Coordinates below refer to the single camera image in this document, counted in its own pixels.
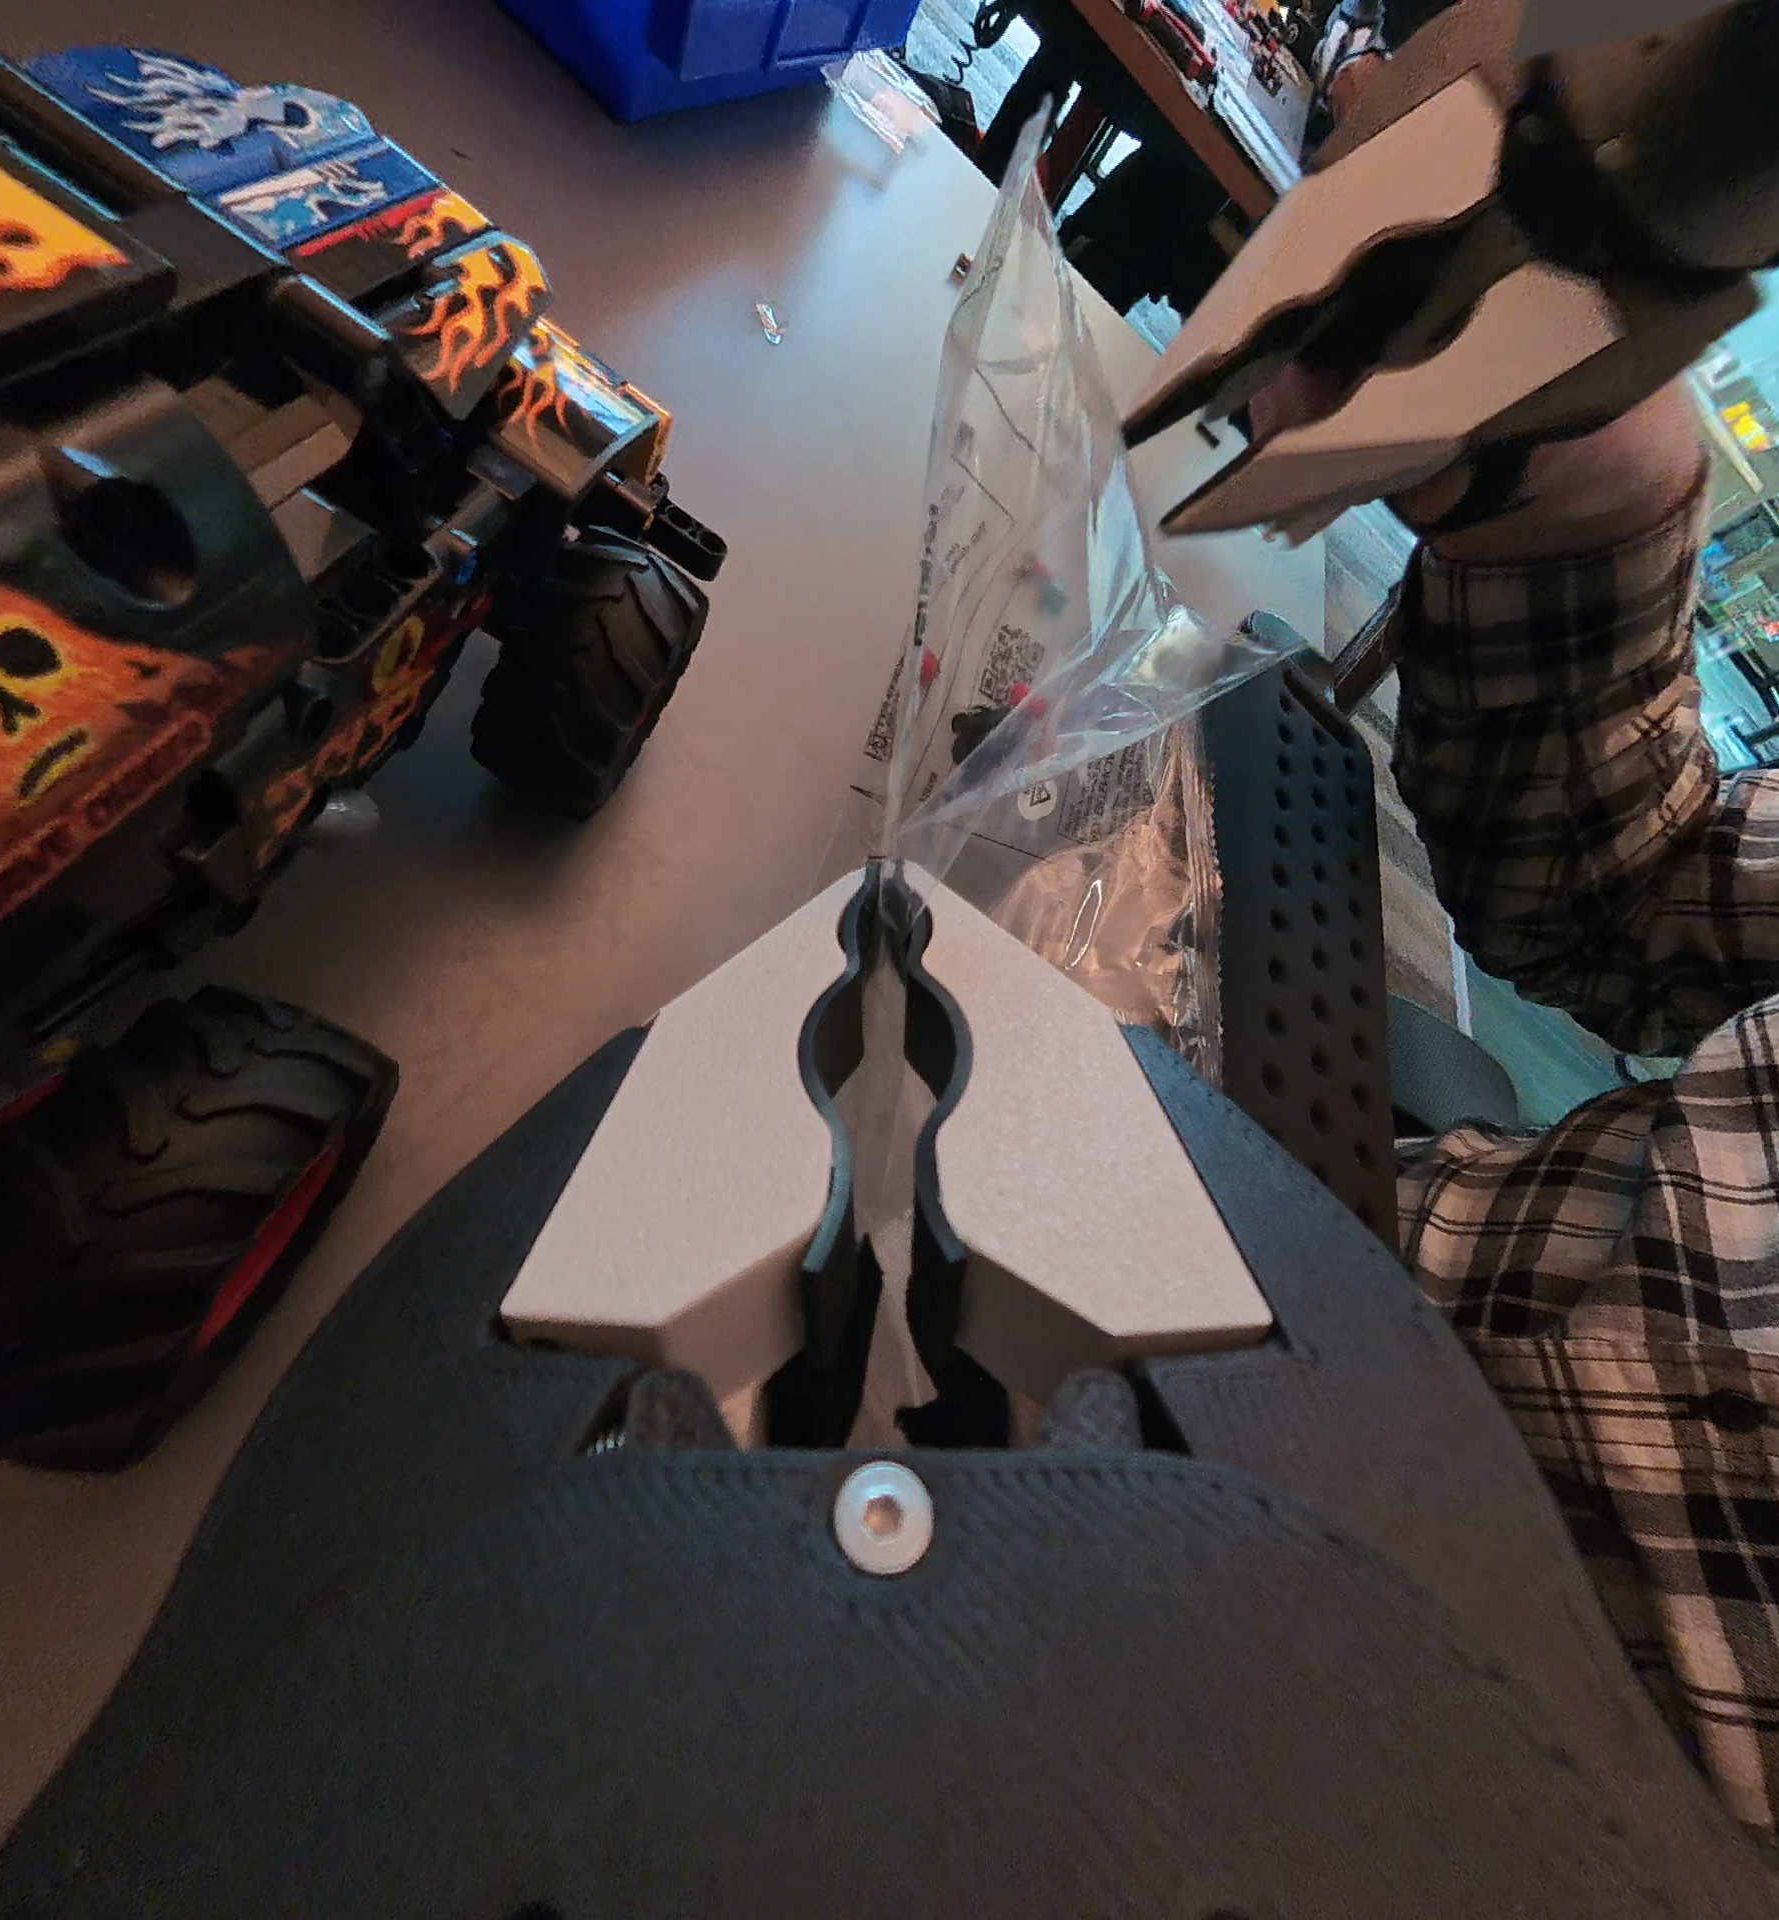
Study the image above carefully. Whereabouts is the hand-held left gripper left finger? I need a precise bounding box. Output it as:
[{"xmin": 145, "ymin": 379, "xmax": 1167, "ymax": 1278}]
[{"xmin": 499, "ymin": 866, "xmax": 875, "ymax": 1448}]

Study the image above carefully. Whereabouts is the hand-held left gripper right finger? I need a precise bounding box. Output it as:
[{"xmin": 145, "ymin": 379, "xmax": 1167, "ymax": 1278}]
[{"xmin": 897, "ymin": 866, "xmax": 1280, "ymax": 1448}]

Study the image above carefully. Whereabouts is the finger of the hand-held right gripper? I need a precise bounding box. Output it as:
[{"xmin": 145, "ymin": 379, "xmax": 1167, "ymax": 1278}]
[
  {"xmin": 1157, "ymin": 264, "xmax": 1630, "ymax": 545},
  {"xmin": 1117, "ymin": 68, "xmax": 1521, "ymax": 449}
]

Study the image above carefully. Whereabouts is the clear plastic bag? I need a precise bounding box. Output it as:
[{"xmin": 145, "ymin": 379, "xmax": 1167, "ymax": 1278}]
[
  {"xmin": 822, "ymin": 51, "xmax": 932, "ymax": 156},
  {"xmin": 836, "ymin": 96, "xmax": 1313, "ymax": 1411}
]

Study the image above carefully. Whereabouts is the person's right forearm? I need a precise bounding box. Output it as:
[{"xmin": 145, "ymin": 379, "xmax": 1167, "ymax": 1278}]
[{"xmin": 1392, "ymin": 451, "xmax": 1779, "ymax": 1051}]

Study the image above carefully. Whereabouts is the grey desk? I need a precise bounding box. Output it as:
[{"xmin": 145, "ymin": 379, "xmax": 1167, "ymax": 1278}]
[{"xmin": 0, "ymin": 0, "xmax": 1333, "ymax": 1877}]

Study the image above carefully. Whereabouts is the person's right hand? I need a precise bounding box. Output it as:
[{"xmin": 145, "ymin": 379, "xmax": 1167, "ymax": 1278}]
[{"xmin": 1249, "ymin": 353, "xmax": 1716, "ymax": 550}]

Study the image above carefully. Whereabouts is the brown workbench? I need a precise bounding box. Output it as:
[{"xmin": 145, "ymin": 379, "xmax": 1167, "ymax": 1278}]
[{"xmin": 1070, "ymin": 0, "xmax": 1289, "ymax": 223}]

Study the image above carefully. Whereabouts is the crinkled printed plastic bag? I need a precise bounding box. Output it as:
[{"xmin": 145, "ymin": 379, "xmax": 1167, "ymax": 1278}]
[{"xmin": 981, "ymin": 720, "xmax": 1230, "ymax": 1086}]

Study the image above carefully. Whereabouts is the black perforated chair armrest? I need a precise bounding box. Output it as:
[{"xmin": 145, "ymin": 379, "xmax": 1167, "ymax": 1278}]
[{"xmin": 1204, "ymin": 659, "xmax": 1409, "ymax": 1256}]

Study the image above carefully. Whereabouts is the grey chair seat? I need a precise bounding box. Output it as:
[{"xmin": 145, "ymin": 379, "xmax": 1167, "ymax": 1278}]
[{"xmin": 1392, "ymin": 999, "xmax": 1526, "ymax": 1130}]

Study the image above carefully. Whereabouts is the crumpled clear plastic bag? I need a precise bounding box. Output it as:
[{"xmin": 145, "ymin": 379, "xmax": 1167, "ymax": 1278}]
[{"xmin": 822, "ymin": 51, "xmax": 932, "ymax": 156}]

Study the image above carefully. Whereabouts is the person's plaid shirt torso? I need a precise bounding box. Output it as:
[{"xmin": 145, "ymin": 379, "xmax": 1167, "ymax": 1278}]
[{"xmin": 1401, "ymin": 959, "xmax": 1779, "ymax": 1908}]

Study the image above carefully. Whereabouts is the blue storage bin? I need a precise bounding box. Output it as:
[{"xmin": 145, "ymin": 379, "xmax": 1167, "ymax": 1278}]
[{"xmin": 492, "ymin": 0, "xmax": 925, "ymax": 125}]

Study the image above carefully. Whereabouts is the flame-printed toy monster truck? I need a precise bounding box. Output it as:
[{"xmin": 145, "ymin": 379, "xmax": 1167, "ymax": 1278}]
[{"xmin": 0, "ymin": 30, "xmax": 726, "ymax": 1471}]

